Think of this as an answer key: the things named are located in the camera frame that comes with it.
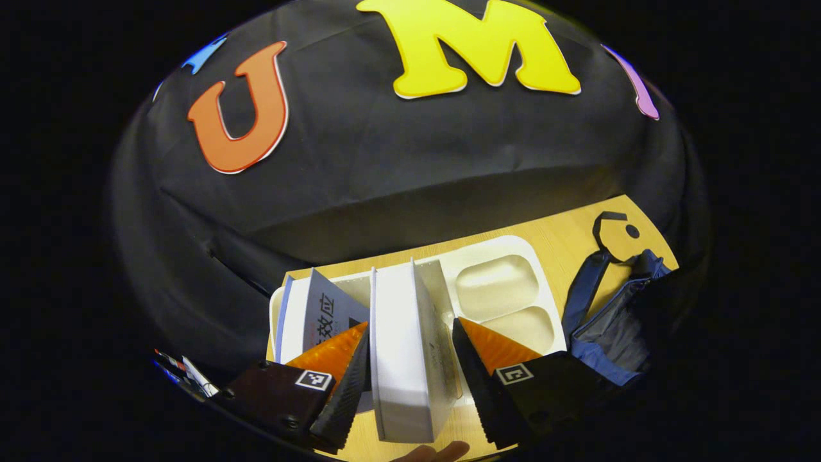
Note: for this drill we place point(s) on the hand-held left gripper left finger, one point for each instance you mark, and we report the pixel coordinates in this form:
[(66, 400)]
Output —
[(346, 404)]

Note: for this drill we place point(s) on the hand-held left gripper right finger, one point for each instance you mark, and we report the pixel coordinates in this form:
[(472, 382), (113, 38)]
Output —
[(478, 391)]

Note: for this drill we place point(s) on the white grey book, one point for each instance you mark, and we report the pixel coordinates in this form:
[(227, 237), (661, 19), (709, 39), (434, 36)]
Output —
[(401, 346)]

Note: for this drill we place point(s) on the lavender illustrated book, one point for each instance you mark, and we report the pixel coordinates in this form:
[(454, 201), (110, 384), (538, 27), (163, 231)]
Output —
[(321, 308)]

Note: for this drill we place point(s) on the white plastic bookshelf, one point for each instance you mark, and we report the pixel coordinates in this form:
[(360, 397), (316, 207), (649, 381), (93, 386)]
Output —
[(500, 289)]

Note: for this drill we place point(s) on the blue schoolbag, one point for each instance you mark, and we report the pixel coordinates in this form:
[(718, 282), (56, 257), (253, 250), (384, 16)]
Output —
[(609, 333)]

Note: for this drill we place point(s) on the computer monitor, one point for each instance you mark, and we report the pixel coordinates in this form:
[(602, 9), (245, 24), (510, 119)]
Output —
[(168, 366)]

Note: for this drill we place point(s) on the black backdrop cloth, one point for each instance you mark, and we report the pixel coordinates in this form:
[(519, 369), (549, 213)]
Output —
[(385, 167)]

